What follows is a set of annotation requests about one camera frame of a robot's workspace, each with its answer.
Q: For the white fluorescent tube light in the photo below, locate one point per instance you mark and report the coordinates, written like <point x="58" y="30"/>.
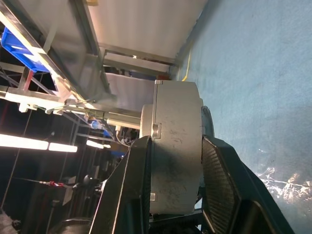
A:
<point x="97" y="144"/>
<point x="63" y="147"/>
<point x="22" y="142"/>

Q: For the blue plastic bin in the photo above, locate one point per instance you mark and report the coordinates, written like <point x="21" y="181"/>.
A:
<point x="17" y="48"/>

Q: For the blue table cover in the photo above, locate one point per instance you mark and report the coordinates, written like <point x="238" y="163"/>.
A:
<point x="256" y="73"/>

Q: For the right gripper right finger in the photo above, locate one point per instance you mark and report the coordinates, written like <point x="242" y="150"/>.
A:
<point x="224" y="182"/>

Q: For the aluminium frame rack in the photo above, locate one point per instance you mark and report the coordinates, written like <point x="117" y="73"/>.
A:
<point x="29" y="96"/>

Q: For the white cloth panel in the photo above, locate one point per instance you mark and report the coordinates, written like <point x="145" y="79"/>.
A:
<point x="129" y="92"/>

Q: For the white backdrop sheet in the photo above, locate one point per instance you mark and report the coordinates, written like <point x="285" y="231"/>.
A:
<point x="146" y="24"/>

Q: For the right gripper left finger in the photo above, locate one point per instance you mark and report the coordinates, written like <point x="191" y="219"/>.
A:
<point x="131" y="185"/>

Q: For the dark ribbed round object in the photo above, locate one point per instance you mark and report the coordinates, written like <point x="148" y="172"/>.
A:
<point x="70" y="226"/>

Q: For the grey round motor housing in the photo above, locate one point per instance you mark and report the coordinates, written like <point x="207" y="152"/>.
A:
<point x="180" y="146"/>

